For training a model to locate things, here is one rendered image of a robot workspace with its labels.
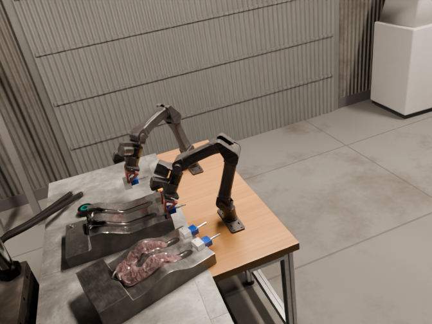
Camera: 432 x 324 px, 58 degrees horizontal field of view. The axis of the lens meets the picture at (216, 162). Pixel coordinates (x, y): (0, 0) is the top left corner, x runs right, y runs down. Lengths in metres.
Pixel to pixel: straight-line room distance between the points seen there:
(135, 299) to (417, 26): 3.70
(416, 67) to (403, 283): 2.45
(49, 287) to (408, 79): 3.79
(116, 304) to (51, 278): 0.48
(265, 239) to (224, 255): 0.20
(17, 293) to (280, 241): 1.17
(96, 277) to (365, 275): 1.73
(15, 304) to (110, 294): 0.51
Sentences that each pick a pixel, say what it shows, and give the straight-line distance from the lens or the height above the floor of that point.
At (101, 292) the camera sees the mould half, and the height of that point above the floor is 0.91.
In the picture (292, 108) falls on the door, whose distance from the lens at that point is 4.56.
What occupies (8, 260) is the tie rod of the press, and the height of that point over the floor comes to 0.88.
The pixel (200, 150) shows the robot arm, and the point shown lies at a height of 1.20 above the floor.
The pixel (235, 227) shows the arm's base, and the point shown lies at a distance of 1.83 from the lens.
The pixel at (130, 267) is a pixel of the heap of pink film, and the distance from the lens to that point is 1.65.
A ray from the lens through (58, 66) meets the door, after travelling 3.74.
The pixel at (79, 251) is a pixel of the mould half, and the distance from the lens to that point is 1.89.
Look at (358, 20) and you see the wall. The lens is 4.85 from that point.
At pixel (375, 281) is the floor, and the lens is 2.71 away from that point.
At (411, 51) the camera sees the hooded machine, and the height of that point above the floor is 0.76.
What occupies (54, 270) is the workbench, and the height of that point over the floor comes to 0.80.
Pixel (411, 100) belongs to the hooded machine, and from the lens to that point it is 4.61.
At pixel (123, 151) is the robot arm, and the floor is 1.15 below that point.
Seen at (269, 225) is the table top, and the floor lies 0.80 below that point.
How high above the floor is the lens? 1.97
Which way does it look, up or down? 29 degrees down
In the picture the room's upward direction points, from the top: 10 degrees counter-clockwise
